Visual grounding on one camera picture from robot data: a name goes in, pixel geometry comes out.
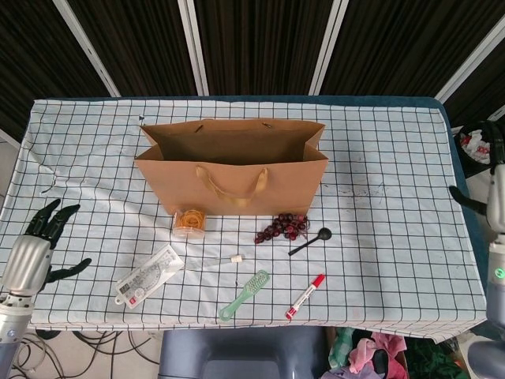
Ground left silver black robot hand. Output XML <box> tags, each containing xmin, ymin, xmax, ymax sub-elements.
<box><xmin>0</xmin><ymin>199</ymin><xmax>92</xmax><ymax>297</ymax></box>

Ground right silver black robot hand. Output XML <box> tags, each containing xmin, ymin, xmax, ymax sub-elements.
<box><xmin>449</xmin><ymin>120</ymin><xmax>505</xmax><ymax>238</ymax></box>

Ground clear rubber band jar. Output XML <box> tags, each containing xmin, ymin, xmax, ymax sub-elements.
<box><xmin>172</xmin><ymin>208</ymin><xmax>208</xmax><ymax>239</ymax></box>

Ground dark red grape bunch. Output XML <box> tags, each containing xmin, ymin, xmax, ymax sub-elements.
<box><xmin>255</xmin><ymin>212</ymin><xmax>311</xmax><ymax>242</ymax></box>

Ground brown paper bag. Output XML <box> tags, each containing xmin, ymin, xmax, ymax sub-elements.
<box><xmin>133</xmin><ymin>118</ymin><xmax>330</xmax><ymax>217</ymax></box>

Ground black trash bin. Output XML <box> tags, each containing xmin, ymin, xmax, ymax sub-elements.
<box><xmin>453</xmin><ymin>121</ymin><xmax>505</xmax><ymax>178</ymax></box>

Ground packaged clear ruler set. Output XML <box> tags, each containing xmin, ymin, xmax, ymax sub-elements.
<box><xmin>114</xmin><ymin>243</ymin><xmax>185</xmax><ymax>310</ymax></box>

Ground dark green cloth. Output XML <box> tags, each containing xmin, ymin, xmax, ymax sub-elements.
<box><xmin>406</xmin><ymin>337</ymin><xmax>466</xmax><ymax>379</ymax></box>

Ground black plastic spoon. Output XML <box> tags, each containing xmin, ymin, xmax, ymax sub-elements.
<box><xmin>287</xmin><ymin>227</ymin><xmax>332</xmax><ymax>257</ymax></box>

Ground pink cloth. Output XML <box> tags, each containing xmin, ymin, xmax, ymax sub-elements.
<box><xmin>349</xmin><ymin>332</ymin><xmax>407</xmax><ymax>374</ymax></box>

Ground glass tube with white stopper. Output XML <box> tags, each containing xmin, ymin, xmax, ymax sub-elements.
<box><xmin>183</xmin><ymin>252</ymin><xmax>245</xmax><ymax>269</ymax></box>

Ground red whiteboard marker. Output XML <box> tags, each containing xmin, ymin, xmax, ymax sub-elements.
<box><xmin>284</xmin><ymin>274</ymin><xmax>327</xmax><ymax>320</ymax></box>

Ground green scrubbing brush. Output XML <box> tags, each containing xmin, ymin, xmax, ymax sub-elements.
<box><xmin>218</xmin><ymin>269</ymin><xmax>271</xmax><ymax>321</ymax></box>

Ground black floor cables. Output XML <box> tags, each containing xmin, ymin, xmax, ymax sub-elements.
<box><xmin>0</xmin><ymin>327</ymin><xmax>163</xmax><ymax>379</ymax></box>

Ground white partition post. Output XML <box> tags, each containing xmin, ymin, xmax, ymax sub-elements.
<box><xmin>176</xmin><ymin>0</ymin><xmax>210</xmax><ymax>97</ymax></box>
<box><xmin>53</xmin><ymin>0</ymin><xmax>122</xmax><ymax>98</ymax></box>
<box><xmin>435</xmin><ymin>15</ymin><xmax>505</xmax><ymax>104</ymax></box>
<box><xmin>309</xmin><ymin>0</ymin><xmax>350</xmax><ymax>96</ymax></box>

